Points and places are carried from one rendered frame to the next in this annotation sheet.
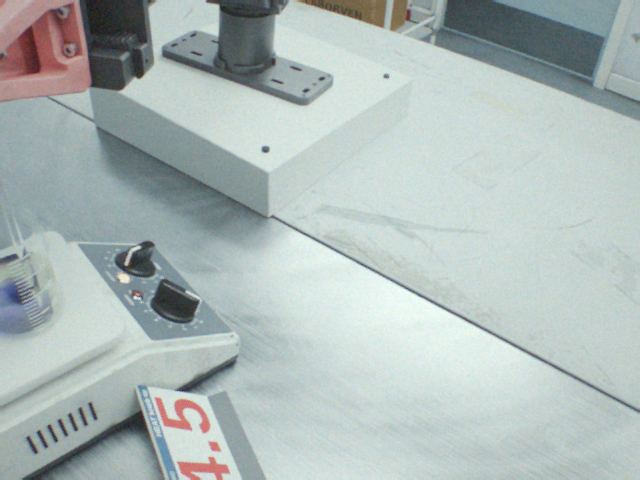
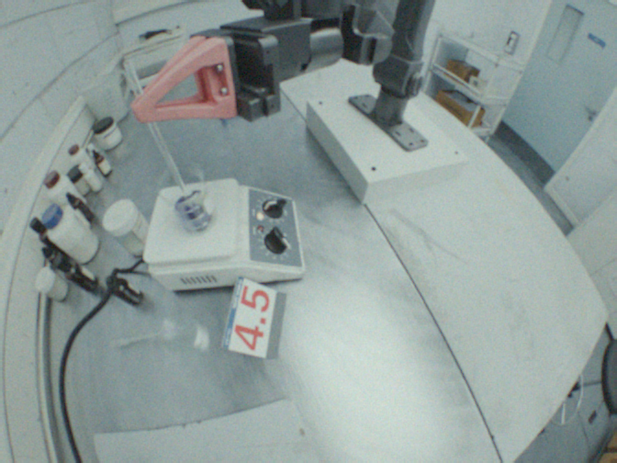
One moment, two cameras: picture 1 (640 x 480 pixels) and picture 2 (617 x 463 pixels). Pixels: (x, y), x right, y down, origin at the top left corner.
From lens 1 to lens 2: 0.18 m
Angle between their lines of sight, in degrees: 26
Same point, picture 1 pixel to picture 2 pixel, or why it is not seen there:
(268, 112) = (386, 148)
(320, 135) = (407, 172)
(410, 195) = (441, 223)
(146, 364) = (243, 270)
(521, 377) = (435, 358)
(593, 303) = (495, 331)
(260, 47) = (395, 113)
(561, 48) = (537, 166)
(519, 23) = (524, 148)
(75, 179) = (282, 148)
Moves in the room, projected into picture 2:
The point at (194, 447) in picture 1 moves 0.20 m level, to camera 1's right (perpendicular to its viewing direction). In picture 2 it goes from (251, 319) to (390, 410)
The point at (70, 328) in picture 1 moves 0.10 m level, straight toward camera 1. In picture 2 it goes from (210, 239) to (190, 325)
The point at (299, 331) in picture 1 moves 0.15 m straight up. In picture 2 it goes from (342, 277) to (365, 211)
